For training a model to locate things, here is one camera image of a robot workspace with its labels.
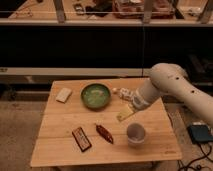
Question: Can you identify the white sponge block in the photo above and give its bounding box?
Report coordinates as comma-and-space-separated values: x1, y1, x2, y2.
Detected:
56, 88, 72, 103

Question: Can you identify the brown chocolate bar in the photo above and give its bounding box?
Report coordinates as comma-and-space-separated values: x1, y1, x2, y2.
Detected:
72, 127, 92, 152

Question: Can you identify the red dried pepper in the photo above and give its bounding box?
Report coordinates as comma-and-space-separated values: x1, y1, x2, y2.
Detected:
96, 125, 114, 144

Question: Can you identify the black floor cable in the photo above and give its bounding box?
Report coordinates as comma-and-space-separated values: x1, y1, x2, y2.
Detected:
176, 141, 213, 171

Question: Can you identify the metal shelf rack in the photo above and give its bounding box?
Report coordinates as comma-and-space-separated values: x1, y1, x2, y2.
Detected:
0, 0, 213, 84

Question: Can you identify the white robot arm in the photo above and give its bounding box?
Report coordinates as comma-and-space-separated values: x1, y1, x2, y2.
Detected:
117, 63, 213, 128

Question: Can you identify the red tray on shelf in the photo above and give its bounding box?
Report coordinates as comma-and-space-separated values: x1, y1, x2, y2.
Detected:
112, 0, 174, 19

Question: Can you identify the wooden table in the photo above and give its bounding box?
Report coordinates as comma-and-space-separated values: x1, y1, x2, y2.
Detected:
30, 80, 182, 167

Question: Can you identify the green ceramic bowl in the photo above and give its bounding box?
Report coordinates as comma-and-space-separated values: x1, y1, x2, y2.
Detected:
81, 83, 111, 110

